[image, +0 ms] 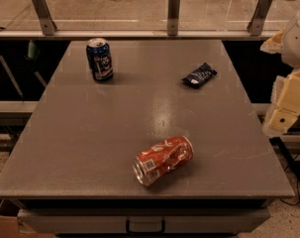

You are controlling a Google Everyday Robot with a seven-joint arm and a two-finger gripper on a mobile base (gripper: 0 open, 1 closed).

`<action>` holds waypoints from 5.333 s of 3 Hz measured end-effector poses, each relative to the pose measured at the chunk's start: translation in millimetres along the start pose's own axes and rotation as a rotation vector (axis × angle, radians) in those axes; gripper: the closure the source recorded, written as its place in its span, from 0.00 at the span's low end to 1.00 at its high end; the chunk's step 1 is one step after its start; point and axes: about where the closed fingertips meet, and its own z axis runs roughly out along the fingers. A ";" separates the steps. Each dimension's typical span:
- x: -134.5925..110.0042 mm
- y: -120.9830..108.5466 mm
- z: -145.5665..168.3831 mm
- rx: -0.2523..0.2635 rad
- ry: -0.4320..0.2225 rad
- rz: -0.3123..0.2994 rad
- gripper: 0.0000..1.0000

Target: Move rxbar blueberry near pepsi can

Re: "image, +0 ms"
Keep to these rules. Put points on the metal bracket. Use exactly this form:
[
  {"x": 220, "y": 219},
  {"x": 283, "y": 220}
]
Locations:
[
  {"x": 257, "y": 21},
  {"x": 47, "y": 24},
  {"x": 173, "y": 10}
]

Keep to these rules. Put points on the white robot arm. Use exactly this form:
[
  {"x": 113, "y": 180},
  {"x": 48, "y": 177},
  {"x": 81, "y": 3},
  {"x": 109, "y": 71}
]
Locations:
[{"x": 291, "y": 43}]

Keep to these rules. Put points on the crushed orange soda can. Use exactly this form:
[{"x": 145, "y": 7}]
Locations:
[{"x": 162, "y": 158}]

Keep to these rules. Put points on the left metal bracket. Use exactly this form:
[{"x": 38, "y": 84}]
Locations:
[{"x": 47, "y": 24}]

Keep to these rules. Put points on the cardboard box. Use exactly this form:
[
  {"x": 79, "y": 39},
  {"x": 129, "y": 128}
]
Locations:
[{"x": 12, "y": 227}]

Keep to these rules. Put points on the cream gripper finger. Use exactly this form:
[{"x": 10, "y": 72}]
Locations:
[
  {"x": 274, "y": 44},
  {"x": 284, "y": 108}
]

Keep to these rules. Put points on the blue pepsi can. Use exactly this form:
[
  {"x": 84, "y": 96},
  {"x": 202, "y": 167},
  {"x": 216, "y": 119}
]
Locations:
[{"x": 99, "y": 59}]

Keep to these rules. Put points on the middle metal bracket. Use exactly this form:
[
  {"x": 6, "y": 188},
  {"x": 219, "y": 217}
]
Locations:
[{"x": 173, "y": 10}]

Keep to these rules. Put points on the right metal bracket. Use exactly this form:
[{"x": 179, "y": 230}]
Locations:
[{"x": 257, "y": 21}]

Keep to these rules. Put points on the dark blue rxbar wrapper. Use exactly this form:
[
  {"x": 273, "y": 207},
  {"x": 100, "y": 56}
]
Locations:
[{"x": 199, "y": 76}]

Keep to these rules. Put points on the metal rail beam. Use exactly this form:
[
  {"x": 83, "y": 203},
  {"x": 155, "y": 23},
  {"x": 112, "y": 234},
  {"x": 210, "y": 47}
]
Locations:
[{"x": 134, "y": 35}]

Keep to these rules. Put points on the grey drawer with handle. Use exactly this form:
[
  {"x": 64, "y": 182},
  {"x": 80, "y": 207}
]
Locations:
[{"x": 144, "y": 221}]

